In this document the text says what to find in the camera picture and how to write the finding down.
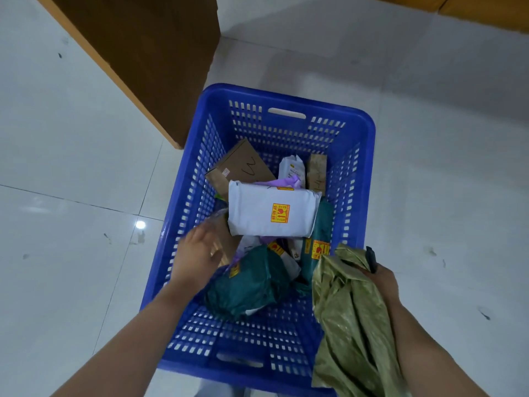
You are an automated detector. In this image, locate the person's right hand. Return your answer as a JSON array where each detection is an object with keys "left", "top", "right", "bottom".
[{"left": 356, "top": 262, "right": 402, "bottom": 312}]

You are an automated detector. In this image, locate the person's left hand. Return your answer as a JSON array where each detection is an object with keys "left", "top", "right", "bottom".
[{"left": 170, "top": 221, "right": 226, "bottom": 295}]

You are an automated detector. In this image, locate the olive green plastic bag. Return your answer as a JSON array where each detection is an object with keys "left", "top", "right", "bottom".
[{"left": 311, "top": 243, "right": 410, "bottom": 397}]

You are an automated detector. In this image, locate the person's right forearm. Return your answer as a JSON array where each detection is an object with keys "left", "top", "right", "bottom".
[{"left": 384, "top": 302, "right": 490, "bottom": 397}]

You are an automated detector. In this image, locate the person's left forearm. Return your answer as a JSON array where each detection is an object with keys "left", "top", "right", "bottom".
[{"left": 50, "top": 281, "right": 204, "bottom": 397}]

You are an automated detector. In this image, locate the brown parcel clear wrap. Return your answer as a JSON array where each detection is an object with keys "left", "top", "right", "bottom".
[{"left": 205, "top": 209, "right": 243, "bottom": 268}]

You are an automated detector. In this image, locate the crumpled dark green parcel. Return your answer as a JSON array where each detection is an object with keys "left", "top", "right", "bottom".
[{"left": 205, "top": 245, "right": 291, "bottom": 321}]

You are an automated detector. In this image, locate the white mailer parcel yellow sticker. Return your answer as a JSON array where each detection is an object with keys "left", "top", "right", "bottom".
[{"left": 228, "top": 180, "right": 322, "bottom": 238}]

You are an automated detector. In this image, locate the small white parcel yellow sticker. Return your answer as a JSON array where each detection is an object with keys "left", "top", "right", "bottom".
[{"left": 266, "top": 239, "right": 303, "bottom": 282}]

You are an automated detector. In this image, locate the large brown cardboard box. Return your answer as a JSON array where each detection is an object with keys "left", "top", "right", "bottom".
[{"left": 205, "top": 139, "right": 277, "bottom": 201}]

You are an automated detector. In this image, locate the purple plastic parcel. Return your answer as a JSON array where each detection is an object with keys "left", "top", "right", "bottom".
[{"left": 253, "top": 175, "right": 303, "bottom": 191}]

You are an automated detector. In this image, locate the small white packet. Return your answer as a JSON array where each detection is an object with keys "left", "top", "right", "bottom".
[{"left": 278, "top": 155, "right": 306, "bottom": 189}]

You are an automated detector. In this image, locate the dark green parcel yellow sticker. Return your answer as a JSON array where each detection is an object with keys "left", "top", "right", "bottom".
[{"left": 294, "top": 200, "right": 335, "bottom": 295}]

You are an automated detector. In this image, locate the blue plastic basket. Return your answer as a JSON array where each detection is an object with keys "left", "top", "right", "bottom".
[{"left": 140, "top": 83, "right": 376, "bottom": 397}]

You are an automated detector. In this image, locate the narrow brown cardboard box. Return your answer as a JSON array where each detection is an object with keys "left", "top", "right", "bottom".
[{"left": 306, "top": 154, "right": 328, "bottom": 197}]

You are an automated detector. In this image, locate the brown wooden cabinet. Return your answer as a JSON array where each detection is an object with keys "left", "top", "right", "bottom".
[{"left": 34, "top": 0, "right": 222, "bottom": 150}]

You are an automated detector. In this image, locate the wooden furniture edge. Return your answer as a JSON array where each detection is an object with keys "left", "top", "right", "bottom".
[{"left": 360, "top": 0, "right": 529, "bottom": 34}]

